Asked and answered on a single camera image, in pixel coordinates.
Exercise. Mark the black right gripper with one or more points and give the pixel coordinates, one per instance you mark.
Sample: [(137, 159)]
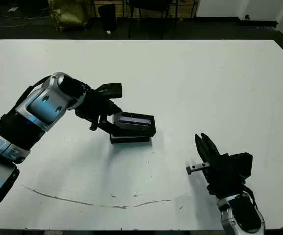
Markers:
[(222, 178)]

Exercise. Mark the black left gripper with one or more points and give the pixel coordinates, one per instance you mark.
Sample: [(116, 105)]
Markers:
[(95, 107)]

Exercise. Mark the black box lid with print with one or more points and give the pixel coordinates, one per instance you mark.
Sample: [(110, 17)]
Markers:
[(141, 129)]

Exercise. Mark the black box base white insert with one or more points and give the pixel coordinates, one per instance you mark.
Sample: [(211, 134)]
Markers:
[(129, 140)]

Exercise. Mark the black bag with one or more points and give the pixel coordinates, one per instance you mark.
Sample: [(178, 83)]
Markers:
[(108, 17)]

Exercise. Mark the yellow-green plastic sack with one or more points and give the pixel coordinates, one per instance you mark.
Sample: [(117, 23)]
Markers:
[(68, 17)]

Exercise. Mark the white paper sheet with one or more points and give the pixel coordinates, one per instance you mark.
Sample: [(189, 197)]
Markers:
[(13, 9)]

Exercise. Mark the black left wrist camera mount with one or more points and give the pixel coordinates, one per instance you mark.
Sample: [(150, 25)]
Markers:
[(110, 89)]

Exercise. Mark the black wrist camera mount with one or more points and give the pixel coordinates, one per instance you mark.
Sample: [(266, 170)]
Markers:
[(110, 89), (240, 164)]

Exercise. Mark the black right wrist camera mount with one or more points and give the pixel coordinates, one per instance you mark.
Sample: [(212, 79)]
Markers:
[(240, 164)]

